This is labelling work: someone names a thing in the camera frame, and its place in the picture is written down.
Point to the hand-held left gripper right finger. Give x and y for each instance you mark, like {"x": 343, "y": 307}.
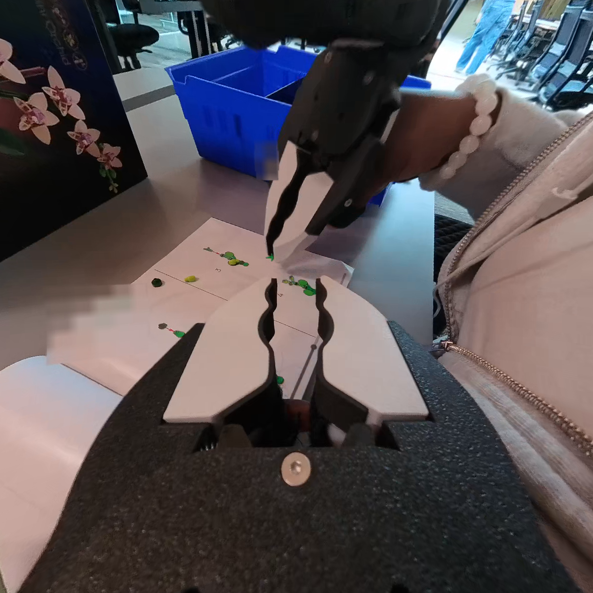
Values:
{"x": 370, "y": 366}

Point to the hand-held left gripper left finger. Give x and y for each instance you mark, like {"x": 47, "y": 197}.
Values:
{"x": 217, "y": 366}

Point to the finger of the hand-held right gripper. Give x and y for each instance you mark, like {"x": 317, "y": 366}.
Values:
{"x": 279, "y": 199}
{"x": 352, "y": 190}

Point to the grey desk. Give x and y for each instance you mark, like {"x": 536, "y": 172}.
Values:
{"x": 185, "y": 194}

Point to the person's right hand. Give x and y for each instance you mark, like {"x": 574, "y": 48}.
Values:
{"x": 426, "y": 134}

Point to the white instruction sheet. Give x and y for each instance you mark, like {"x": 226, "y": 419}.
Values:
{"x": 250, "y": 278}

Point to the blue plastic bin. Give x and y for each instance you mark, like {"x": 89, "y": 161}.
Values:
{"x": 222, "y": 116}

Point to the black mesh chair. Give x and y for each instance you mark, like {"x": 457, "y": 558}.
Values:
{"x": 449, "y": 241}

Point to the person's beige zip jacket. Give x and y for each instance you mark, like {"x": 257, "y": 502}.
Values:
{"x": 532, "y": 301}

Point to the dark orchid print box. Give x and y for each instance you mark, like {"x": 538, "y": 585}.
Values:
{"x": 92, "y": 194}

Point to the row of black office chairs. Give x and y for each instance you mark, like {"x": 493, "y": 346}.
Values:
{"x": 556, "y": 55}

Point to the black office chair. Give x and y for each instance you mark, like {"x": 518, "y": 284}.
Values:
{"x": 134, "y": 32}

